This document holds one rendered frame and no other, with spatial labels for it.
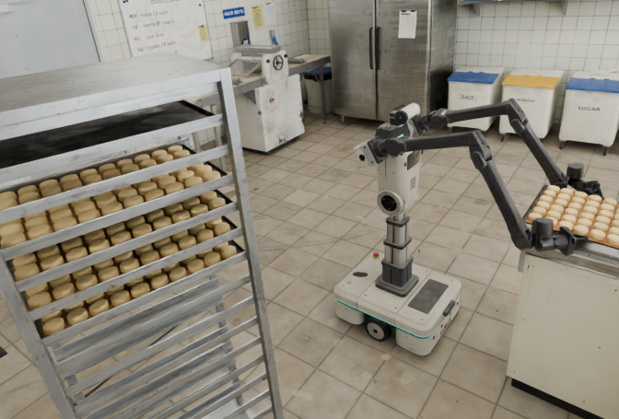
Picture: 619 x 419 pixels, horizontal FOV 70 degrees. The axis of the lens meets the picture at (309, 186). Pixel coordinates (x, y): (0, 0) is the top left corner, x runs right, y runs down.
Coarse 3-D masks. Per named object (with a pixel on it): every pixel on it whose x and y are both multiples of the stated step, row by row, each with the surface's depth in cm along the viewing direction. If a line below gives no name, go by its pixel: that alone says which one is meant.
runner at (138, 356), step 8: (240, 304) 145; (248, 304) 147; (224, 312) 142; (232, 312) 144; (208, 320) 140; (216, 320) 142; (192, 328) 137; (200, 328) 139; (176, 336) 135; (184, 336) 136; (160, 344) 132; (168, 344) 134; (144, 352) 130; (152, 352) 131; (128, 360) 127; (136, 360) 129; (104, 368) 124; (112, 368) 125; (120, 368) 127; (96, 376) 123; (104, 376) 125; (80, 384) 121; (88, 384) 123; (72, 392) 120
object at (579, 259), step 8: (544, 256) 190; (552, 256) 188; (560, 256) 186; (568, 256) 184; (576, 256) 182; (584, 256) 180; (592, 256) 179; (600, 256) 179; (576, 264) 183; (584, 264) 181; (592, 264) 179; (600, 264) 177; (608, 264) 175; (616, 264) 173; (600, 272) 178; (608, 272) 176; (616, 272) 174
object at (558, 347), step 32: (608, 256) 188; (544, 288) 195; (576, 288) 186; (608, 288) 178; (544, 320) 201; (576, 320) 192; (608, 320) 183; (512, 352) 219; (544, 352) 207; (576, 352) 197; (608, 352) 188; (512, 384) 230; (544, 384) 214; (576, 384) 204; (608, 384) 194; (608, 416) 200
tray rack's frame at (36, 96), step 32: (96, 64) 135; (128, 64) 130; (160, 64) 126; (192, 64) 121; (0, 96) 103; (32, 96) 100; (64, 96) 98; (96, 96) 98; (128, 96) 102; (0, 256) 97; (0, 288) 99; (32, 320) 108; (32, 352) 108; (64, 416) 118
